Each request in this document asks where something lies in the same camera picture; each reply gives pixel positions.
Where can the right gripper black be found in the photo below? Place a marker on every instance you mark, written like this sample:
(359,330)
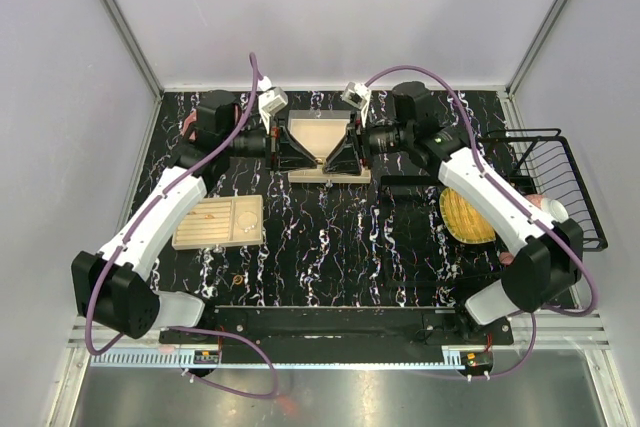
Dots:
(346,159)

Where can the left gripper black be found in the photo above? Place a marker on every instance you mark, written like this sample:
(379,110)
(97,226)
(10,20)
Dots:
(285,153)

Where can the beige jewelry box with drawers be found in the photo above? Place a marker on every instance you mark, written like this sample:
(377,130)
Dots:
(320,132)

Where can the beige jewelry tray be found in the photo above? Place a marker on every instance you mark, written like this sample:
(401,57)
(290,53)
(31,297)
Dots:
(221,222)

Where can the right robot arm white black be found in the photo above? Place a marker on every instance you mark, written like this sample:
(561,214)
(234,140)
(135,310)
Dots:
(546,252)

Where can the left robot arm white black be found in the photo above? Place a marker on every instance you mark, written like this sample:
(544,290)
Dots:
(111,285)

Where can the pink dotted plate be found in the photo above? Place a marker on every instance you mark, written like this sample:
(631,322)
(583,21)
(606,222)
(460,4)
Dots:
(188,130)

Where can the yellow woven bamboo plate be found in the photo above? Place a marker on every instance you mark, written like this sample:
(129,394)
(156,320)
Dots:
(463,221)

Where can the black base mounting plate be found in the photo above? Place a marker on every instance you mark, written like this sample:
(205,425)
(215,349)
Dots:
(387,335)

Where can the pink patterned cup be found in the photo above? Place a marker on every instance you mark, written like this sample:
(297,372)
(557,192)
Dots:
(506,258)

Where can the pink floral ceramic bowl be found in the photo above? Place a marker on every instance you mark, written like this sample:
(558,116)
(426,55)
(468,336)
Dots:
(550,206)

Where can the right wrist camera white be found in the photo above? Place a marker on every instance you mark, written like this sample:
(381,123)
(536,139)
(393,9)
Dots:
(358,96)

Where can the black wire dish rack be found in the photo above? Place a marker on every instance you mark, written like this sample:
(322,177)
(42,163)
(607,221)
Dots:
(418,252)

